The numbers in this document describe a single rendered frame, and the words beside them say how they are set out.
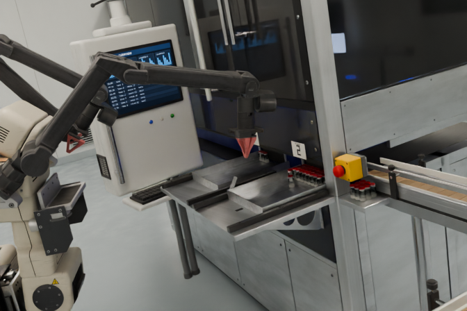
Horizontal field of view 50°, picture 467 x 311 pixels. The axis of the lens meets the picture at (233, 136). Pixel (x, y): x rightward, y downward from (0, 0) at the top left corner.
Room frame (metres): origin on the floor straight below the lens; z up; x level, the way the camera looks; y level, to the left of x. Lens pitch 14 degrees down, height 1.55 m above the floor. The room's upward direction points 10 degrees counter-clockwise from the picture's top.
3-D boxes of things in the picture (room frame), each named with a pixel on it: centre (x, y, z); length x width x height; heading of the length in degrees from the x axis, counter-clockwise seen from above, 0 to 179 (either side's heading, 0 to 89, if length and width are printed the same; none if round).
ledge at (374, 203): (1.57, -0.41, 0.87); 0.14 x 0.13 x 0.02; 115
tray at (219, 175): (2.05, 0.00, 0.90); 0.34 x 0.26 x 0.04; 115
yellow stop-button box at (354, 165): (1.57, -0.36, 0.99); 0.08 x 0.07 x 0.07; 115
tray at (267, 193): (1.74, -0.15, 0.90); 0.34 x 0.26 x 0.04; 115
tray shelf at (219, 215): (1.87, -0.01, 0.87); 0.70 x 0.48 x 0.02; 25
